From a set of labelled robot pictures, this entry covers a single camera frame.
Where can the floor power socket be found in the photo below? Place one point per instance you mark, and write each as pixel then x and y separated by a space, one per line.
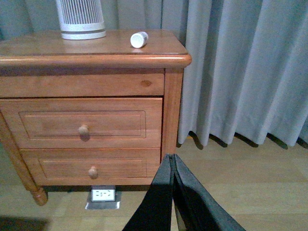
pixel 103 197

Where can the grey pleated curtain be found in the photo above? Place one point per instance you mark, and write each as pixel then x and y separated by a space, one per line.
pixel 249 70

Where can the lower drawer wooden knob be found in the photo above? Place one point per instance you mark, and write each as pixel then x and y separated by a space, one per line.
pixel 93 172

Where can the upper drawer wooden knob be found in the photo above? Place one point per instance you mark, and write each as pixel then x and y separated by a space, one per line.
pixel 84 130

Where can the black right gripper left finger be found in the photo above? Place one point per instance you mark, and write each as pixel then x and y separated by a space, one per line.
pixel 154 212

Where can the wooden nightstand cabinet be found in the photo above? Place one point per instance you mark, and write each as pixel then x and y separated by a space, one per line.
pixel 43 65

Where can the drawer wooden knob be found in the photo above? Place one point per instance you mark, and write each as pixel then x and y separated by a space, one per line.
pixel 84 130
pixel 93 172

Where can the white slatted air purifier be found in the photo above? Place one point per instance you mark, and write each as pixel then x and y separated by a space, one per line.
pixel 81 19

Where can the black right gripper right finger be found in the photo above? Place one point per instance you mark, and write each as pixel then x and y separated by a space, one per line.
pixel 198 209

